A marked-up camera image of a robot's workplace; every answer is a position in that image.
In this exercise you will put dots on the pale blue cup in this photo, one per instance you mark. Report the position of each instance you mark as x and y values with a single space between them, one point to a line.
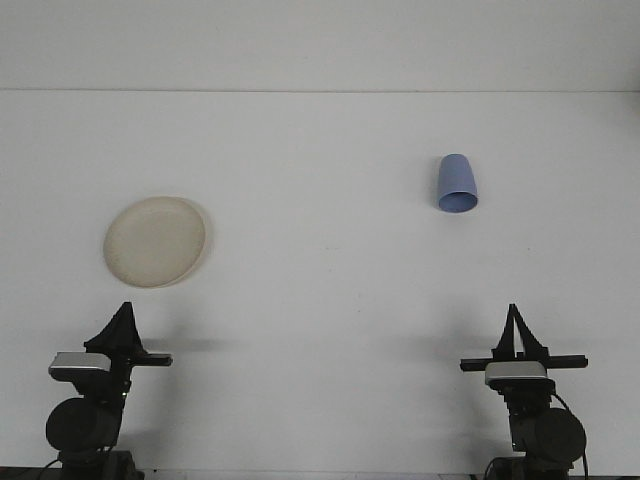
456 175

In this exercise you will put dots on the pale round plate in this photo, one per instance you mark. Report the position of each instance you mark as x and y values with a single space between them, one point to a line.
155 240

